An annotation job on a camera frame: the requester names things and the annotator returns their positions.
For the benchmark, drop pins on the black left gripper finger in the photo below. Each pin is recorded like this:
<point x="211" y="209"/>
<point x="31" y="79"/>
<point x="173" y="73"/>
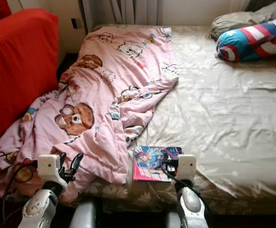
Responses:
<point x="78" y="162"/>
<point x="62" y="159"/>

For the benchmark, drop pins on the red white blue striped bolster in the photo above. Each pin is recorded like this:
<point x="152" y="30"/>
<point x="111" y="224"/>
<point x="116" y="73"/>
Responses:
<point x="247" y="42"/>

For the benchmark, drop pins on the bed with beige floral sheet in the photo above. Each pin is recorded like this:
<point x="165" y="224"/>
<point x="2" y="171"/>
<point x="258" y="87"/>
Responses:
<point x="228" y="114"/>

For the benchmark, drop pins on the dark wall socket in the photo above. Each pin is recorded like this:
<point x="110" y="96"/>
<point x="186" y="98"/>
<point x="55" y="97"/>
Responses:
<point x="74" y="23"/>

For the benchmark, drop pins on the colourful comic book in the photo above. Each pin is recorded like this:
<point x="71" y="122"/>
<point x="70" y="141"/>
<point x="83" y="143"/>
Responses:
<point x="147" y="166"/>

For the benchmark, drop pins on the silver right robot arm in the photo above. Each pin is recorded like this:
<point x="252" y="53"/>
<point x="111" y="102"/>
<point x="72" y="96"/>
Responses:
<point x="190" y="204"/>

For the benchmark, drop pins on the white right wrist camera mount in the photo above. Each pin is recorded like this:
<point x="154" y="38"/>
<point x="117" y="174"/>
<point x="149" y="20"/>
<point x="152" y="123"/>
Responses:
<point x="186" y="166"/>

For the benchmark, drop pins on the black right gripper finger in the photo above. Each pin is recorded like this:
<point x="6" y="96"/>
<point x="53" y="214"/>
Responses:
<point x="165" y="156"/>
<point x="176" y="153"/>

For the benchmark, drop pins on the grey curtain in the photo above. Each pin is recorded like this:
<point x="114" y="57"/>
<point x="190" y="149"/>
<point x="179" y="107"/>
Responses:
<point x="124" y="9"/>

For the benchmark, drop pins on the grey beige pillow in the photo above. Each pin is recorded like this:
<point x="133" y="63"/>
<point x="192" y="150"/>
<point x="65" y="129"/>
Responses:
<point x="242" y="20"/>

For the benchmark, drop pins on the grey robot left leg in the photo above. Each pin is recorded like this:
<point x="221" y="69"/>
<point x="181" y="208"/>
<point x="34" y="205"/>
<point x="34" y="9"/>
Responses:
<point x="86" y="216"/>

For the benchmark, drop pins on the grey robot right leg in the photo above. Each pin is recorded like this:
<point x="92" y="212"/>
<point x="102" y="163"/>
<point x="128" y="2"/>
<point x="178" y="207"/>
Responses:
<point x="172" y="221"/>

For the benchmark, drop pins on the grey robot leg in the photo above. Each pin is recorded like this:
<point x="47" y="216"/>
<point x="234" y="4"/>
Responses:
<point x="86" y="216"/>
<point x="172" y="221"/>

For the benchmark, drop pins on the pink cartoon bear quilt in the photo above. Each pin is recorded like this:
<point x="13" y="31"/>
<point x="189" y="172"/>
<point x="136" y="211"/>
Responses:
<point x="100" y="95"/>

